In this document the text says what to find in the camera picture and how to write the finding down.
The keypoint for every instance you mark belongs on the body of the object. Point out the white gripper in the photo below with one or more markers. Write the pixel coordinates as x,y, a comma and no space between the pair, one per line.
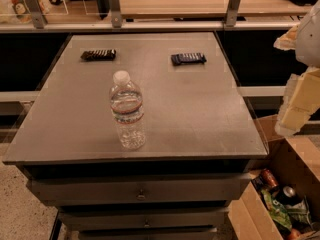
309,40

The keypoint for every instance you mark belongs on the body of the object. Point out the dark blue rxbar wrapper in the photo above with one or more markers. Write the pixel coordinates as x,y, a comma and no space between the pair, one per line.
188,58

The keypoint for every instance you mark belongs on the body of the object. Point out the red apple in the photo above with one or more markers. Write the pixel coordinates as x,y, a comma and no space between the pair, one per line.
294,234

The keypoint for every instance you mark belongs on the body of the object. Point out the grey metal bracket middle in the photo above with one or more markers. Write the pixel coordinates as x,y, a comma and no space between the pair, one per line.
116,16

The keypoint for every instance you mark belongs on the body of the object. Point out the brass upper drawer knob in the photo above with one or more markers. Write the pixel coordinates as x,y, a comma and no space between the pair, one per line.
141,195

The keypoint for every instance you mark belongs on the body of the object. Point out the grey metal bracket left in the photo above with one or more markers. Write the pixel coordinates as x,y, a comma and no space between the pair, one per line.
38,19

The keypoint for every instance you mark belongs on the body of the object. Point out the grey metal bracket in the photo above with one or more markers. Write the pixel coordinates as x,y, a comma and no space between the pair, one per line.
116,16
232,13
38,19

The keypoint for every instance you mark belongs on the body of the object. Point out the green snack bag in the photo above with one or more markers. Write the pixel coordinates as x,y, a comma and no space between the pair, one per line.
277,211

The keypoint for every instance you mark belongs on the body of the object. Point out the brown chocolate rxbar wrapper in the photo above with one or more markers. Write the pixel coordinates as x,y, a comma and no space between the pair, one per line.
98,55

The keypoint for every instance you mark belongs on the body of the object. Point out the brass lower drawer knob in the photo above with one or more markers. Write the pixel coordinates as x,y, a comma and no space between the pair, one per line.
146,224

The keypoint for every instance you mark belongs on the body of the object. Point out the grey drawer cabinet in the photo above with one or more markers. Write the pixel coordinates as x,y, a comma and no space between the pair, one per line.
200,140

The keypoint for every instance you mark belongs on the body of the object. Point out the red soda can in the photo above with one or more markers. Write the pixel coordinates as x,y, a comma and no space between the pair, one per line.
269,178

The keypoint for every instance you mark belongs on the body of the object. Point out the brown cardboard box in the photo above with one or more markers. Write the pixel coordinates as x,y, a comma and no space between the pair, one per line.
294,161

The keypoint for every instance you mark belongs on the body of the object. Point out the dark silver-top can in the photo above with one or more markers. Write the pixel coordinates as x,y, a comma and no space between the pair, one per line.
288,196

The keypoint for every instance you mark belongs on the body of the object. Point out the wooden shelf board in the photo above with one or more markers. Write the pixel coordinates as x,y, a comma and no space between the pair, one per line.
207,8

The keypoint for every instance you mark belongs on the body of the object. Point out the grey metal bracket right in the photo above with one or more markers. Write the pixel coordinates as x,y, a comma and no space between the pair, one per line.
232,13

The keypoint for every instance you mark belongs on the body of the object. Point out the clear plastic water bottle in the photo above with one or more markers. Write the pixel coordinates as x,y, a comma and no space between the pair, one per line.
126,102

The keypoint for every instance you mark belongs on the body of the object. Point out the brass drawer knob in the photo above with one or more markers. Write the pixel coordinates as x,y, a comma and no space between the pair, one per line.
141,195
146,224

